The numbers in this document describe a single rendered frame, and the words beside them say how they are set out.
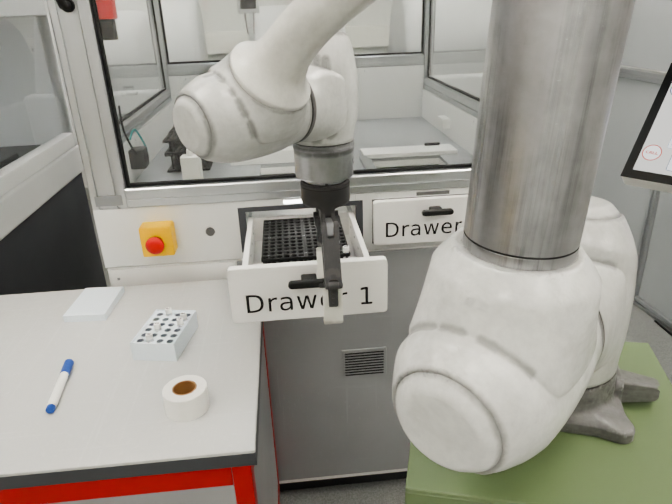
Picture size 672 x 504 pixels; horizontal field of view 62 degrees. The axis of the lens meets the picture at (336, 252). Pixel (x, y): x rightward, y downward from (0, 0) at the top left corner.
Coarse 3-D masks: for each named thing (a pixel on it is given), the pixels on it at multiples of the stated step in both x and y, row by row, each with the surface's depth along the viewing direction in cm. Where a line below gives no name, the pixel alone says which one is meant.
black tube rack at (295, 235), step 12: (264, 228) 125; (276, 228) 124; (288, 228) 124; (300, 228) 125; (312, 228) 124; (264, 240) 119; (276, 240) 118; (288, 240) 118; (300, 240) 118; (312, 240) 117; (264, 252) 112; (276, 252) 112; (288, 252) 113; (300, 252) 113
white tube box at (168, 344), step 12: (156, 312) 113; (180, 312) 112; (192, 312) 112; (144, 324) 108; (168, 324) 108; (192, 324) 110; (144, 336) 106; (156, 336) 104; (168, 336) 104; (180, 336) 104; (132, 348) 102; (144, 348) 102; (156, 348) 102; (168, 348) 102; (180, 348) 104; (144, 360) 103; (156, 360) 103; (168, 360) 103
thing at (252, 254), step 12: (264, 216) 133; (276, 216) 133; (288, 216) 133; (300, 216) 133; (312, 216) 134; (348, 216) 134; (252, 228) 128; (348, 228) 136; (252, 240) 125; (348, 240) 133; (360, 240) 118; (252, 252) 123; (360, 252) 115; (252, 264) 120
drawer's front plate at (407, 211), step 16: (384, 208) 131; (400, 208) 131; (416, 208) 131; (464, 208) 133; (384, 224) 132; (400, 224) 133; (448, 224) 134; (384, 240) 134; (400, 240) 134; (416, 240) 135; (432, 240) 135
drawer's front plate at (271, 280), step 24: (264, 264) 100; (288, 264) 100; (312, 264) 100; (360, 264) 101; (384, 264) 101; (240, 288) 100; (264, 288) 101; (288, 288) 101; (312, 288) 102; (360, 288) 103; (384, 288) 103; (240, 312) 102; (264, 312) 103; (288, 312) 103; (312, 312) 104; (360, 312) 105
